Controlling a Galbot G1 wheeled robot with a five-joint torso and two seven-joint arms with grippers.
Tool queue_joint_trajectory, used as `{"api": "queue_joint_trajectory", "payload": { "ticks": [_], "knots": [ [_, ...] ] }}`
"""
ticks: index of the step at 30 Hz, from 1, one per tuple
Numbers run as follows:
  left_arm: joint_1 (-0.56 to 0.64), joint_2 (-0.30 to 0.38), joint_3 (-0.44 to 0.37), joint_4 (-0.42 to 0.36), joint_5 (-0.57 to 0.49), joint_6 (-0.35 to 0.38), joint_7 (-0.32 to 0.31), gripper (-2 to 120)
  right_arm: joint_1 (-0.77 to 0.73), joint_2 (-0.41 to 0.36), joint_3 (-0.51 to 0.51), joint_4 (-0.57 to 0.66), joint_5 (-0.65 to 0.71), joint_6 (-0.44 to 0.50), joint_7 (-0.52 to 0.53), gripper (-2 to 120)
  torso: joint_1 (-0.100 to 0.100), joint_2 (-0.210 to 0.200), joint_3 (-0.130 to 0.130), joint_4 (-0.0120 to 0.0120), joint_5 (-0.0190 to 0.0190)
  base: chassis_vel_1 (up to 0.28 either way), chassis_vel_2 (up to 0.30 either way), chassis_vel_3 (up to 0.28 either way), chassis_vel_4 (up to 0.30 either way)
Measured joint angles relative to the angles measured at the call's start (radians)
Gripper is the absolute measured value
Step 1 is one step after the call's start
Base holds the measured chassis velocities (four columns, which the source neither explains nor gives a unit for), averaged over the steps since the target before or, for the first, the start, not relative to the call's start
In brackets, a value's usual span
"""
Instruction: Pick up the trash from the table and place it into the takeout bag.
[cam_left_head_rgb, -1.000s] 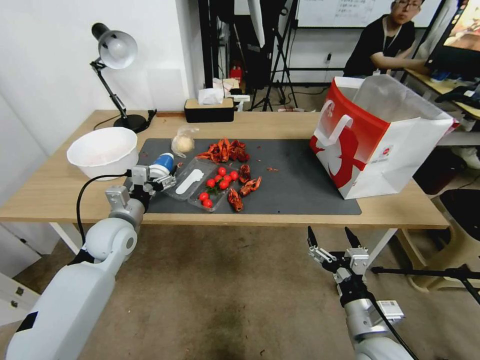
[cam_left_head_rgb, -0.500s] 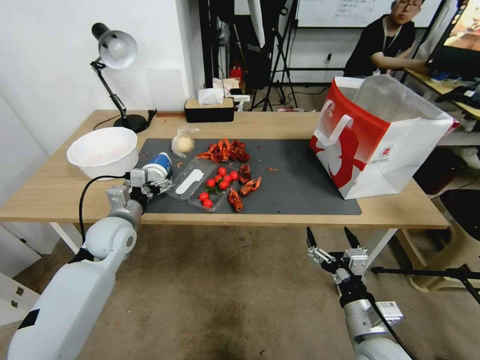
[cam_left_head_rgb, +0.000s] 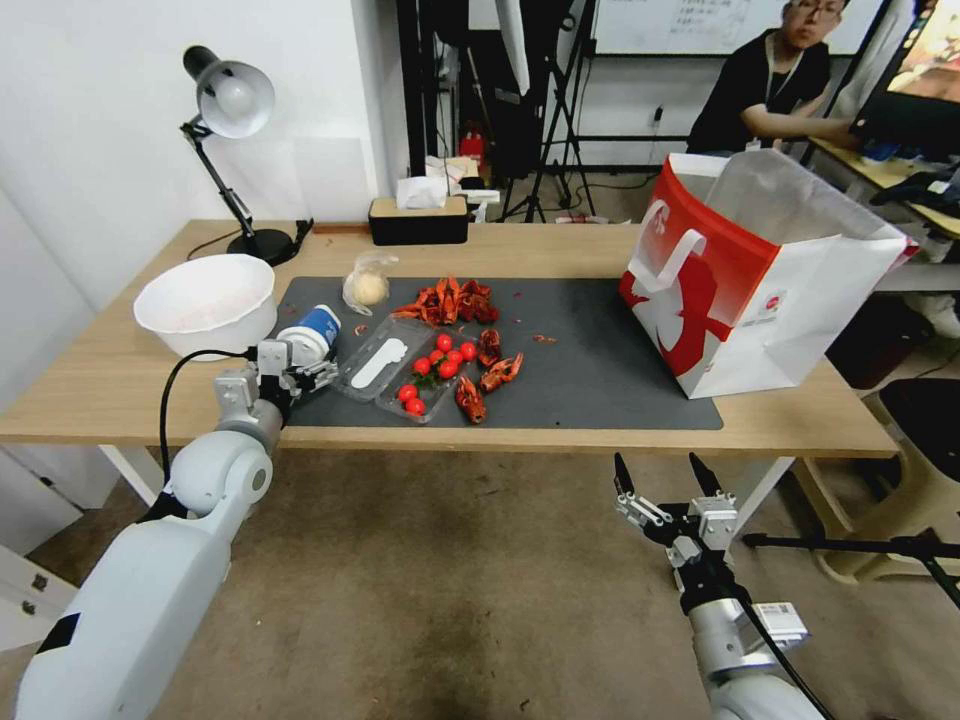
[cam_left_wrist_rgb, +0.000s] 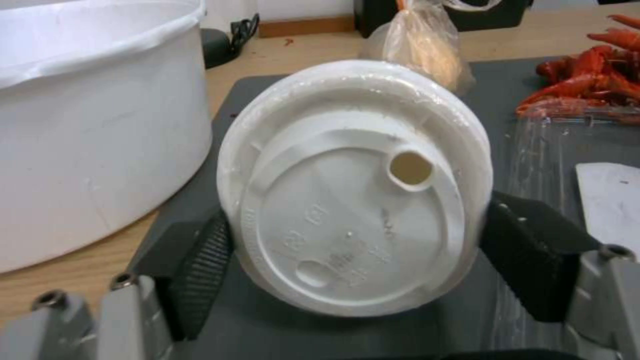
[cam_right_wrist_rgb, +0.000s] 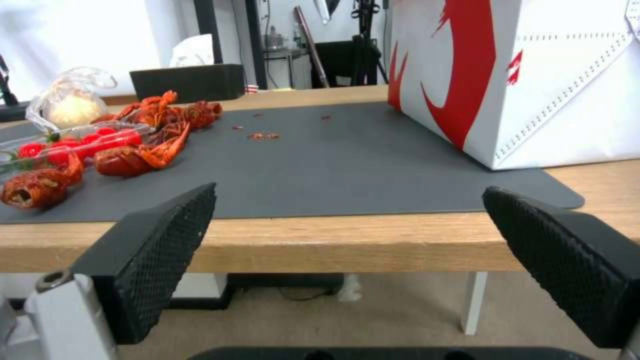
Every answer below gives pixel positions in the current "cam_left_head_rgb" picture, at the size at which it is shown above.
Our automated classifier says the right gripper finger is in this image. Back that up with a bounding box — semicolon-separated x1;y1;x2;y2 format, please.
611;451;675;536
688;451;734;504

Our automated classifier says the clear disposable takeout box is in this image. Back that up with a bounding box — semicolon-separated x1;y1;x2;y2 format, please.
329;312;482;426

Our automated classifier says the bun in clear bag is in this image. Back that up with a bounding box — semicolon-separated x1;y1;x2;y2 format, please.
341;250;400;317

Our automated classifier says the red white delivery bag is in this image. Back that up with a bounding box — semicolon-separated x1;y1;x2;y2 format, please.
617;147;921;401

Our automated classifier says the black tissue box wooden lid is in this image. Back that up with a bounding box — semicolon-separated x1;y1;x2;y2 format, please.
368;196;471;248

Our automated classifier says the white blue yogurt cup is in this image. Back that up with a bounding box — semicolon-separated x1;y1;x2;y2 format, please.
276;303;345;370

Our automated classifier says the white table leg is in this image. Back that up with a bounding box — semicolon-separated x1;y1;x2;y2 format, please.
731;455;796;535
97;444;166;510

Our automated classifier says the dark grey table mat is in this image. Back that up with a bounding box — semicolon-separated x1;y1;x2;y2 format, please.
280;276;726;431

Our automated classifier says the white plastic bowl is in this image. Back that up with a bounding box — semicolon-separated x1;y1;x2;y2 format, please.
132;252;278;363

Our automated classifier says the black floor stand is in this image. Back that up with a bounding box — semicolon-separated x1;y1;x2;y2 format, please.
742;527;960;610

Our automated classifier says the white tissue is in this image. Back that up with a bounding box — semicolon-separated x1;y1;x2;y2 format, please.
395;177;452;212

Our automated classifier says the beige plastic stool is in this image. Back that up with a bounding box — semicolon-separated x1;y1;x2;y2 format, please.
793;377;960;588

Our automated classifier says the red fire extinguisher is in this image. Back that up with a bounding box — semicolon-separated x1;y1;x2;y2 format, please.
459;125;490;178

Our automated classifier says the black desk lamp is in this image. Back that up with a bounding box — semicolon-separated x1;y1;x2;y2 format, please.
178;44;315;268

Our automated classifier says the white cabinet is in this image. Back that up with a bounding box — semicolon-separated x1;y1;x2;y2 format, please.
0;446;85;655

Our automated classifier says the black metal rack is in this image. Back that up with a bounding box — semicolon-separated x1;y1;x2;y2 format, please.
395;0;471;181

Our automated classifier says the wooden side desk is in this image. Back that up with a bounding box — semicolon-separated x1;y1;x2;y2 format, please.
806;134;960;243

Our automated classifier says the black glove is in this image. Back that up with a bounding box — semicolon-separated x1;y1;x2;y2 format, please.
869;166;960;220

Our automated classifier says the person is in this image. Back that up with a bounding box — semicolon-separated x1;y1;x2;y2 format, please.
685;0;865;159

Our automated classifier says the black computer monitor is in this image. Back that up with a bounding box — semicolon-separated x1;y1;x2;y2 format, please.
848;0;960;160

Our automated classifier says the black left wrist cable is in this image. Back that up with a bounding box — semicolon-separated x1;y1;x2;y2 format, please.
158;348;262;490

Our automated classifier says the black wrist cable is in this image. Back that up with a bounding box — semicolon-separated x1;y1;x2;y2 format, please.
158;348;262;490
737;583;835;720

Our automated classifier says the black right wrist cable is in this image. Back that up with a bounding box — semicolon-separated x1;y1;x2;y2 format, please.
737;583;835;720

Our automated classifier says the black camera tripod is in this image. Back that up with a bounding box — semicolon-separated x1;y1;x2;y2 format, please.
497;0;603;224

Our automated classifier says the white wall board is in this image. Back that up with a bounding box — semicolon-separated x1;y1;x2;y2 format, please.
590;0;895;59

